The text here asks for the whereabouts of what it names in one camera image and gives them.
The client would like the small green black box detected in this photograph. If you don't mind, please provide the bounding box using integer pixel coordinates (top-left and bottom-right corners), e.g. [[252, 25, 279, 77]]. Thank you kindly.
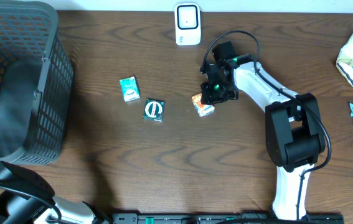
[[143, 99, 165, 122]]

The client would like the orange tissue pack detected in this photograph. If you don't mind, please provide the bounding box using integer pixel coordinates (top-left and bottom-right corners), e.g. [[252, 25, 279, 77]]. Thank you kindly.
[[192, 93, 215, 117]]

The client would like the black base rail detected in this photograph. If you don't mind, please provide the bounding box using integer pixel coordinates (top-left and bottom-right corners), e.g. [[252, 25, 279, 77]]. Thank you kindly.
[[111, 211, 345, 224]]

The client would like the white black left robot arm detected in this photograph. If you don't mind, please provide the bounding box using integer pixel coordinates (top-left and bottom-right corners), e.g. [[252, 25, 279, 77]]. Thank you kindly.
[[0, 161, 113, 223]]

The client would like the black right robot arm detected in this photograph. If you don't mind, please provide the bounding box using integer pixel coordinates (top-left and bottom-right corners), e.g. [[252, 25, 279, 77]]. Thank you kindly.
[[200, 54, 330, 220]]

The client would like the grey plastic mesh basket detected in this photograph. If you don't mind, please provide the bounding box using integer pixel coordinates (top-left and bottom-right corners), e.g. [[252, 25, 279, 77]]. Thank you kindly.
[[0, 1, 74, 165]]

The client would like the teal green tissue pack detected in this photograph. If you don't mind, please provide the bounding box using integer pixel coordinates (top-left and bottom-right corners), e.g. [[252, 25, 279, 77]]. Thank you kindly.
[[120, 77, 140, 102]]

